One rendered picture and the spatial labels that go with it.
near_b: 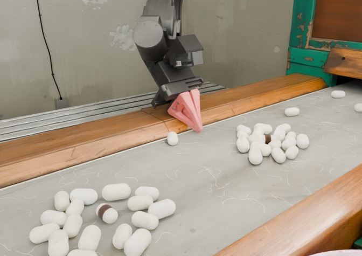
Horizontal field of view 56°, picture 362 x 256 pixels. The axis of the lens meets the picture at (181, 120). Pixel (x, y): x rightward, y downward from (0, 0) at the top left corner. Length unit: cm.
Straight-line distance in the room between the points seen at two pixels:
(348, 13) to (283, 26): 121
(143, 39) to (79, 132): 21
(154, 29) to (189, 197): 32
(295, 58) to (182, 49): 59
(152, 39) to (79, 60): 196
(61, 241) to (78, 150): 23
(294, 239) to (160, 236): 15
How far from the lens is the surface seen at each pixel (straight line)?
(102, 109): 106
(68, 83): 259
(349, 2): 108
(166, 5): 77
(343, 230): 45
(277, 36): 229
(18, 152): 61
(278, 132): 66
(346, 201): 47
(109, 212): 43
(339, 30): 110
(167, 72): 67
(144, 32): 65
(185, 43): 64
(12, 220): 49
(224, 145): 64
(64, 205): 47
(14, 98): 252
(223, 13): 264
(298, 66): 115
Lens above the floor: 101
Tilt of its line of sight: 21 degrees down
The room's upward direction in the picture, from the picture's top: straight up
